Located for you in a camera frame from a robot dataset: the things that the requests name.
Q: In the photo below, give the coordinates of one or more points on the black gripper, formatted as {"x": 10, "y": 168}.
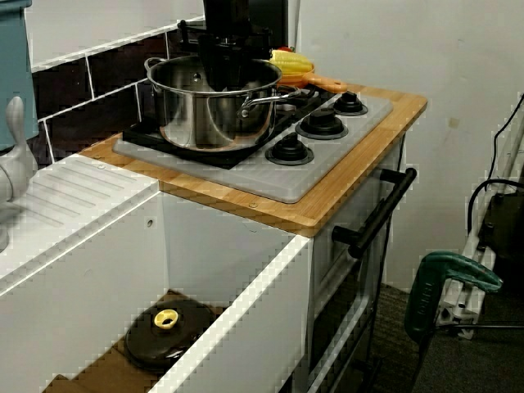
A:
{"x": 227, "y": 16}

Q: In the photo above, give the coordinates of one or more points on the stainless steel pot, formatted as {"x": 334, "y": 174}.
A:
{"x": 204, "y": 118}

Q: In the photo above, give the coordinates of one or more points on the red toy bell pepper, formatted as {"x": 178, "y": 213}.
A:
{"x": 286, "y": 49}

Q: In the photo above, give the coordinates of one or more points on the yellow toy corn cob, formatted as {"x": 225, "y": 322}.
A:
{"x": 292, "y": 63}

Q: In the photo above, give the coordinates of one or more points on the orange toy frying pan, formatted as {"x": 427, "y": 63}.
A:
{"x": 327, "y": 84}

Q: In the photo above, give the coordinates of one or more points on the black stove knob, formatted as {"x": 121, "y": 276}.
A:
{"x": 321, "y": 125}
{"x": 350, "y": 104}
{"x": 290, "y": 150}

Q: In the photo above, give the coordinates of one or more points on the dark tile backsplash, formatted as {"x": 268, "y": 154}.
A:
{"x": 114, "y": 65}

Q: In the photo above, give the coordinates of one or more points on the black burner grate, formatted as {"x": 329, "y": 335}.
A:
{"x": 139, "y": 137}

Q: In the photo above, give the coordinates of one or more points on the grey toy stove panel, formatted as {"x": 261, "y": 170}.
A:
{"x": 266, "y": 180}

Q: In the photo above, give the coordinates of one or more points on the teal box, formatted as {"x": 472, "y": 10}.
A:
{"x": 14, "y": 82}

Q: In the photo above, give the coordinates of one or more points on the grey toy faucet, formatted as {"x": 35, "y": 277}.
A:
{"x": 16, "y": 163}

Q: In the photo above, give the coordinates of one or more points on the white toy kitchen cabinet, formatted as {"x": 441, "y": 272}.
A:
{"x": 82, "y": 266}

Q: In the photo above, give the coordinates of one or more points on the black lid yellow knob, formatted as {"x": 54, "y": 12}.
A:
{"x": 163, "y": 344}

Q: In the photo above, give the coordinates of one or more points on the green clamp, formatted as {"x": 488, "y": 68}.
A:
{"x": 425, "y": 294}

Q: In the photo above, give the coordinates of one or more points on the brown cardboard sheet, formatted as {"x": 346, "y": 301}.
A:
{"x": 106, "y": 368}

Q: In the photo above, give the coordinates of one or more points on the dark bulky machine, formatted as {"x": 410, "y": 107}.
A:
{"x": 503, "y": 237}

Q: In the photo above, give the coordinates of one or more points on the silver aluminium frame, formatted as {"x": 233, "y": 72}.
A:
{"x": 454, "y": 294}

